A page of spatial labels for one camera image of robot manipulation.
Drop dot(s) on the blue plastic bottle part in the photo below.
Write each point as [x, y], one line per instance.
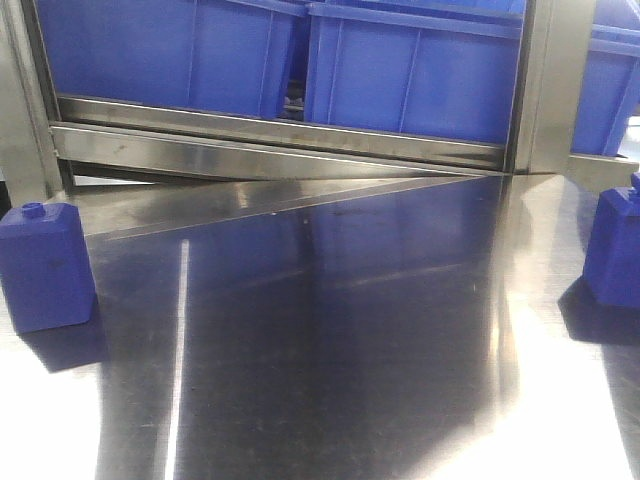
[611, 268]
[46, 275]

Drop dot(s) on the blue bin left on shelf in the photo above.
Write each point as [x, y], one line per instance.
[224, 56]

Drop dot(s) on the blue bin on shelf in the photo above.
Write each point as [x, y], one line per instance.
[440, 71]
[224, 56]
[610, 87]

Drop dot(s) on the blue bin middle on shelf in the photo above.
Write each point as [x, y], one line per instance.
[440, 71]

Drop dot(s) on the blue bin right on shelf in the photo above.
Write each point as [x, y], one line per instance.
[610, 87]

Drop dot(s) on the stainless steel shelf frame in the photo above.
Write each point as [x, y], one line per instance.
[47, 141]

